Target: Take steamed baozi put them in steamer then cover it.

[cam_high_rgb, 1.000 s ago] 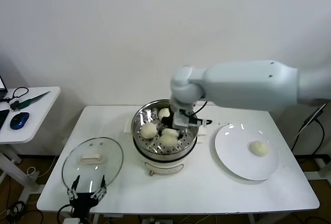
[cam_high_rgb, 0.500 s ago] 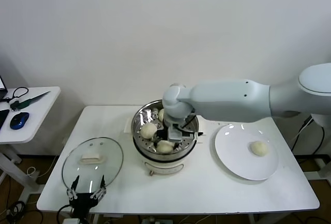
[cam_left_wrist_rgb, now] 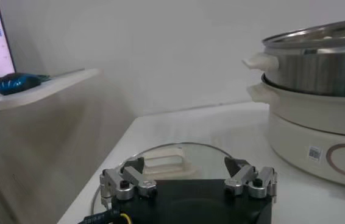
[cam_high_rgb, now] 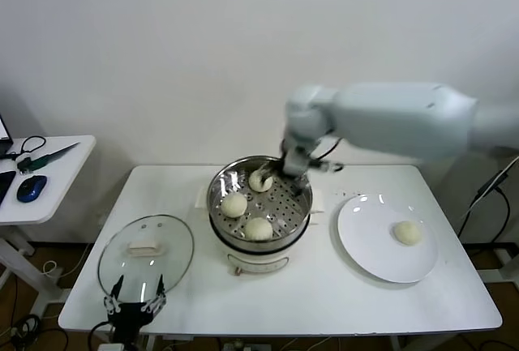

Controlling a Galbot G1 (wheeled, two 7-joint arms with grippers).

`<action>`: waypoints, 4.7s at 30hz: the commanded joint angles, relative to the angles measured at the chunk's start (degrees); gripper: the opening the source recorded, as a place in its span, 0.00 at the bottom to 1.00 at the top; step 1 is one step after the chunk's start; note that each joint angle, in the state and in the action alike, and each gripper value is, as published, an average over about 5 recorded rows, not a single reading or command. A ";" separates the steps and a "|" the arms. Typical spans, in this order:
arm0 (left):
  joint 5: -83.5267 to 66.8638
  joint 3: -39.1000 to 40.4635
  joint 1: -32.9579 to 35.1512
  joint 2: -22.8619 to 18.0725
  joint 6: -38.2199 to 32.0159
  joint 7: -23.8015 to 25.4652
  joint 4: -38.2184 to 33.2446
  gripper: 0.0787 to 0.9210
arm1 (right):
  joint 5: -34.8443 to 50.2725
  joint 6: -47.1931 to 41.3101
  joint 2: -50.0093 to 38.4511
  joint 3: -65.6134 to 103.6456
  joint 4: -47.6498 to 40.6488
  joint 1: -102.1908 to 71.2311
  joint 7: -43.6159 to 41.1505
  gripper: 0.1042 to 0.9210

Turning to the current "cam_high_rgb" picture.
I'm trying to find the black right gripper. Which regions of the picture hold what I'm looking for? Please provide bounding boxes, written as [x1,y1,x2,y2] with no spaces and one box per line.
[255,146,311,199]

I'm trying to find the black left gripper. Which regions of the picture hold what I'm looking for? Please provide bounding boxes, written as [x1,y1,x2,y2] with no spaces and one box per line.
[103,273,168,338]

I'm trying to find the white steamed baozi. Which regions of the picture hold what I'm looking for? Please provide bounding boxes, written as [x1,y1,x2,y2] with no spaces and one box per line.
[391,220,422,246]
[244,216,273,242]
[248,170,273,193]
[221,193,248,219]

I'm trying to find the round glass pot lid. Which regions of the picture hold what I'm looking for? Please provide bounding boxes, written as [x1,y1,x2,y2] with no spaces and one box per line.
[97,215,195,297]

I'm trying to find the perforated steel steamer basket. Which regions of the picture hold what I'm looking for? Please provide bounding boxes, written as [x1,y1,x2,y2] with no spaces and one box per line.
[205,156,313,243]

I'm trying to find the white electric cooker base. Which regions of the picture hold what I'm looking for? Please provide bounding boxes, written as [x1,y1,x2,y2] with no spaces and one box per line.
[194,186,325,277]

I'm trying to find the white oval plate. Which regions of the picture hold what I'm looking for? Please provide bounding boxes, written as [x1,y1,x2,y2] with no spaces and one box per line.
[336,193,439,284]

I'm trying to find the white floor power strip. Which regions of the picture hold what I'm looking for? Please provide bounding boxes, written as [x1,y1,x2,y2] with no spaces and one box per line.
[221,338,261,351]

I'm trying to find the white side table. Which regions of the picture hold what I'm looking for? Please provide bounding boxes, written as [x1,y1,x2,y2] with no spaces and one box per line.
[0,135,97,319]

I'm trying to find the blue black computer mouse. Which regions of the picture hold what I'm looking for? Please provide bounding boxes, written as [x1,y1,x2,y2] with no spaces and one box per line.
[15,174,48,203]

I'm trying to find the black phone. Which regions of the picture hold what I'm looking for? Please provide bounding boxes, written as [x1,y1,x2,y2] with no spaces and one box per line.
[0,170,16,207]

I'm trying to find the black laptop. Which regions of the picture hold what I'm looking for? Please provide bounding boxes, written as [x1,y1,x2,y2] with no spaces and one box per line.
[0,113,13,157]

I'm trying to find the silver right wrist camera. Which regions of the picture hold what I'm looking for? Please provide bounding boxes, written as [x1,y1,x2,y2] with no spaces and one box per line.
[310,156,345,174]

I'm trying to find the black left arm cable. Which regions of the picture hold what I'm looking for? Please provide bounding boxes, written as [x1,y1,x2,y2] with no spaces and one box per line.
[89,319,114,345]

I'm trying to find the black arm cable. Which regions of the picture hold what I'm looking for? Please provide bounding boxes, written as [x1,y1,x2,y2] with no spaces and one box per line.
[89,319,114,345]
[311,135,341,161]

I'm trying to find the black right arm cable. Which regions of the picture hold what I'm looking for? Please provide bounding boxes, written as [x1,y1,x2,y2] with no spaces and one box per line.
[311,135,341,161]

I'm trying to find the white coiled floor cable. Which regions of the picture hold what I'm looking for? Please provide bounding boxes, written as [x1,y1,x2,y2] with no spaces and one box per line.
[40,259,62,277]

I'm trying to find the black floor cable bundle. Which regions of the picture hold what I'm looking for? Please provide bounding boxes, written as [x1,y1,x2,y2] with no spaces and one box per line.
[6,313,62,351]

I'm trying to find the green handled dark blade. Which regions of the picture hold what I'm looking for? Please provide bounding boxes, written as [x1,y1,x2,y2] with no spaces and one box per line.
[30,142,81,170]

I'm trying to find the black looped cord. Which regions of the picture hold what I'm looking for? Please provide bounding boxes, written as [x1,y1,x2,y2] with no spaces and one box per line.
[0,135,45,161]

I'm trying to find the black power adapter cable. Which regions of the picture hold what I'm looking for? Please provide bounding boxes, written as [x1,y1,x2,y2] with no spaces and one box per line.
[456,170,510,242]

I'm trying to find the thin white hanging cord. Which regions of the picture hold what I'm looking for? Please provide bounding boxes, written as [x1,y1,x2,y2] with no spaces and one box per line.
[492,159,519,184]

